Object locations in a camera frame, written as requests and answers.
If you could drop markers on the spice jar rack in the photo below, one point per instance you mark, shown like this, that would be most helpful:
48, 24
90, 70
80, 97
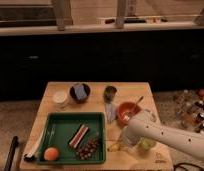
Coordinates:
191, 114

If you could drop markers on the yellow banana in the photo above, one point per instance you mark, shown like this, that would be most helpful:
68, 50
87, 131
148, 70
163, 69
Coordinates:
115, 147

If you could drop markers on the green tray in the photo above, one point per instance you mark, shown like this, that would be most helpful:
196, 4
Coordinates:
60, 127

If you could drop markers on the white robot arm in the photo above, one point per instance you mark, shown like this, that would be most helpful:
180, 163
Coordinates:
142, 125

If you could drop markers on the dark bowl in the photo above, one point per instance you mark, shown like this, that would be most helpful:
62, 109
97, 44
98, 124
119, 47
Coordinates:
87, 90

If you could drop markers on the orange fruit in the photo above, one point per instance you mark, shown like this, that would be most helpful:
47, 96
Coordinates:
51, 154

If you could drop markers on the metal cup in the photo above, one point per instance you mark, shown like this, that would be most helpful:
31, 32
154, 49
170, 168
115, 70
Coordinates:
109, 93

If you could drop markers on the red bowl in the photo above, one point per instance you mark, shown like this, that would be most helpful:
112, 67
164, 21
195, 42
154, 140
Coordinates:
125, 107

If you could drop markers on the wooden shelf rail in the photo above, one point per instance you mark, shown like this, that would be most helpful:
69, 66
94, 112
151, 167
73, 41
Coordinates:
76, 29

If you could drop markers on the black stick on floor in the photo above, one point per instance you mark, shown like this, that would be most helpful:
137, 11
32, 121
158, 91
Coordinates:
13, 146

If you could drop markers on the metal fork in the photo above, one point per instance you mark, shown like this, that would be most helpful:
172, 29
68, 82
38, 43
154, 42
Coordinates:
129, 113

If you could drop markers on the green plastic cup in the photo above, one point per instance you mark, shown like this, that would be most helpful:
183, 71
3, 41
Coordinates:
147, 144

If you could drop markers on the blue sponge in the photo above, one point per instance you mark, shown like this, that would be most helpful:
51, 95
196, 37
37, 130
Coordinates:
80, 91

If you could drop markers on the white paper cup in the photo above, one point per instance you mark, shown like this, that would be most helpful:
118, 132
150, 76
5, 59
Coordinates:
60, 98

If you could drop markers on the grey folded cloth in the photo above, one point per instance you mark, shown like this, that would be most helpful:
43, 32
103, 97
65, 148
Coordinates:
111, 112

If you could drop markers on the bunch of dark grapes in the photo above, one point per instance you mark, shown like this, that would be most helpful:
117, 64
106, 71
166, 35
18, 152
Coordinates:
85, 152

